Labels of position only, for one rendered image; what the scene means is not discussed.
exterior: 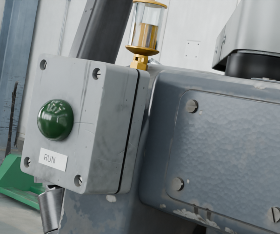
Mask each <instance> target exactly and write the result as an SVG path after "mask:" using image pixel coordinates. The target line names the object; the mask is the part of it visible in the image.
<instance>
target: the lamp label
mask: <svg viewBox="0 0 280 234"><path fill-rule="evenodd" d="M66 162H67V156H66V155H63V154H60V153H57V152H54V151H50V150H47V149H44V148H41V149H40V157H39V163H42V164H44V165H47V166H50V167H53V168H56V169H59V170H62V171H65V168H66Z"/></svg>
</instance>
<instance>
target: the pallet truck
mask: <svg viewBox="0 0 280 234"><path fill-rule="evenodd" d="M18 83H19V82H18V81H15V85H14V90H13V92H12V105H11V114H10V123H9V132H8V141H7V147H6V153H5V158H3V160H2V163H1V166H0V193H3V194H5V195H7V196H9V197H12V198H14V199H16V200H18V201H20V202H23V203H25V204H27V205H29V206H32V207H34V208H36V209H40V207H39V202H38V198H37V197H36V196H33V195H31V194H29V193H26V192H25V191H31V192H33V193H35V194H38V195H40V194H42V193H44V192H45V190H46V188H45V187H43V183H34V176H32V175H29V174H27V173H24V172H22V171H21V169H20V163H21V157H22V155H19V154H15V153H11V136H12V127H13V114H14V105H15V98H16V90H17V85H18Z"/></svg>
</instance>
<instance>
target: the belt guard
mask: <svg viewBox="0 0 280 234"><path fill-rule="evenodd" d="M232 53H244V54H254V55H262V56H269V57H276V58H280V0H241V1H240V2H239V4H238V6H237V7H236V9H235V10H234V12H233V13H232V15H231V17H230V18H229V20H228V21H227V23H226V24H225V26H224V27H223V29H222V30H221V32H220V34H219V35H218V37H217V39H216V44H215V50H214V55H213V62H212V67H211V68H212V69H214V70H217V71H220V72H225V70H226V65H227V58H228V56H231V54H232Z"/></svg>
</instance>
